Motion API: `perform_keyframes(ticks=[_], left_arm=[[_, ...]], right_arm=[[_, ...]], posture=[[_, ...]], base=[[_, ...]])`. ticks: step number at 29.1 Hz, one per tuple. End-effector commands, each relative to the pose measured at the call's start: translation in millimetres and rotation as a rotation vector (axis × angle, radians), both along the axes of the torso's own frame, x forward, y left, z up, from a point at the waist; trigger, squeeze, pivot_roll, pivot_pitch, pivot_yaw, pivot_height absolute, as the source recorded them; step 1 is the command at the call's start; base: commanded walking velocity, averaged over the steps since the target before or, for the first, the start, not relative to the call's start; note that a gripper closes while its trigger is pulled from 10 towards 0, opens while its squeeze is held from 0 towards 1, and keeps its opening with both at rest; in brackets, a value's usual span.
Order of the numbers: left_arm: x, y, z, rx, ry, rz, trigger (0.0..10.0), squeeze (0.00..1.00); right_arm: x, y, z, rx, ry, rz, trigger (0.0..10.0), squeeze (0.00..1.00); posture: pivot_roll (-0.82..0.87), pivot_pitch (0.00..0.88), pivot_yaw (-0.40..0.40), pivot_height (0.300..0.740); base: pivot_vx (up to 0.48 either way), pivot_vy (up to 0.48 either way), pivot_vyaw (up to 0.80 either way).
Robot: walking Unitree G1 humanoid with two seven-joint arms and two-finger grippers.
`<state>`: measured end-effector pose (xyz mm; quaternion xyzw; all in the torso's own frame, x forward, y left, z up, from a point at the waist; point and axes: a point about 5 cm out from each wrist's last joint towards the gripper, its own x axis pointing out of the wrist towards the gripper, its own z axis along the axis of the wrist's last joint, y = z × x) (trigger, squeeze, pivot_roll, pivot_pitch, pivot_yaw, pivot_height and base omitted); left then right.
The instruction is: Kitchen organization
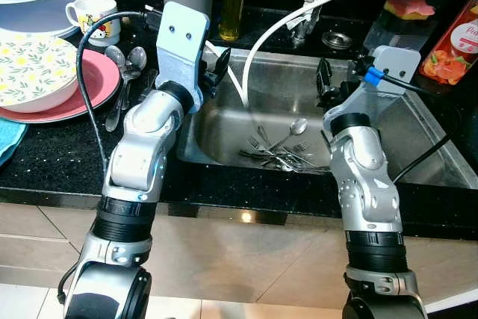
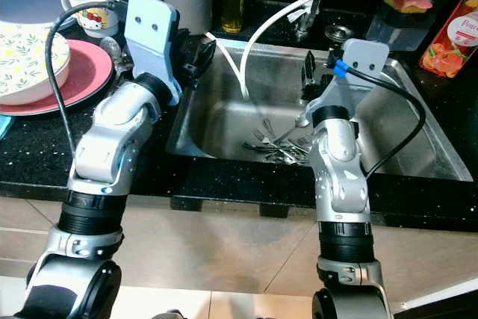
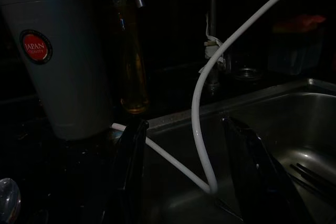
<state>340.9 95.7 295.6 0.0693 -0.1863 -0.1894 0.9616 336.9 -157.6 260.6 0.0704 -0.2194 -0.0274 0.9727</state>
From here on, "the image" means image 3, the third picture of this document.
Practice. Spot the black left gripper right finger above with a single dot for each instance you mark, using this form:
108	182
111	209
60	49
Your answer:
252	171

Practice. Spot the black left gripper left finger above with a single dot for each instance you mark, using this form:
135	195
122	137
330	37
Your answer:
131	171

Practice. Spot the steel fork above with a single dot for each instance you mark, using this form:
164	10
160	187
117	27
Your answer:
309	174

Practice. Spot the stainless steel sink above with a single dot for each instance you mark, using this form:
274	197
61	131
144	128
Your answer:
288	119

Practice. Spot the glass bottle of yellow oil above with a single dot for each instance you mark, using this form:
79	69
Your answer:
134	77

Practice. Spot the grey tumbler with red sticker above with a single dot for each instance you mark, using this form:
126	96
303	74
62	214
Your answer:
65	82

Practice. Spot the steel spoon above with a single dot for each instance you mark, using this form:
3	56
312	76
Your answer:
9	200

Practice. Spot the white tie on tap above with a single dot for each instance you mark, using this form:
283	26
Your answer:
212	48

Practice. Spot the pink and yellow sponge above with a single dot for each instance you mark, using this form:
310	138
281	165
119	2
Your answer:
299	23

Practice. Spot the tall steel tap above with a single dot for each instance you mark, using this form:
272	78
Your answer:
213	11

